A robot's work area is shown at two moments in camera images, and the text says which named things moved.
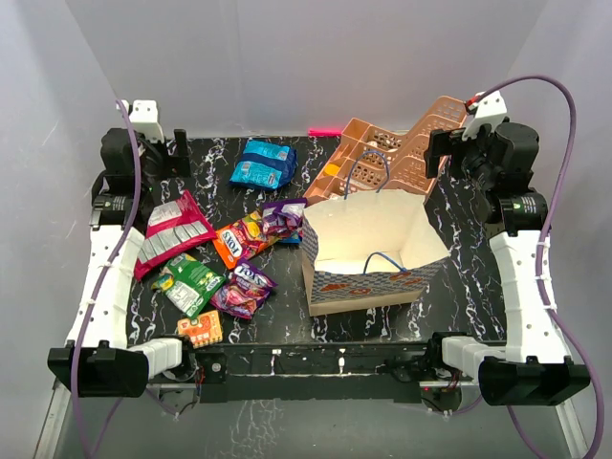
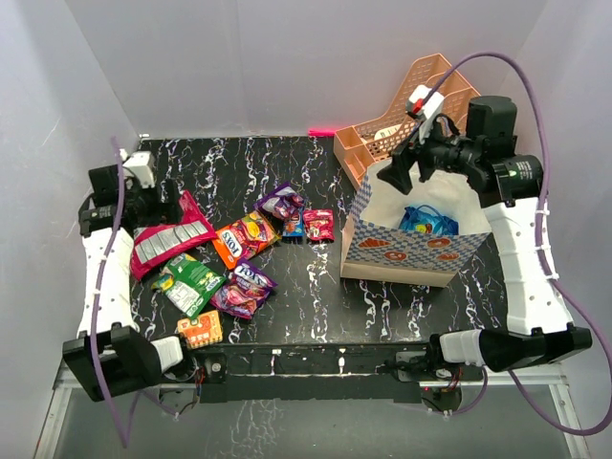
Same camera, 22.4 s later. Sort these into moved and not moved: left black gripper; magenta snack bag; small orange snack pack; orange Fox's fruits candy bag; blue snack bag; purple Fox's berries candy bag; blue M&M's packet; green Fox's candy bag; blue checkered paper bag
Moved: blue snack bag; blue checkered paper bag; blue M&M's packet; left black gripper
Not moved: green Fox's candy bag; orange Fox's fruits candy bag; purple Fox's berries candy bag; small orange snack pack; magenta snack bag
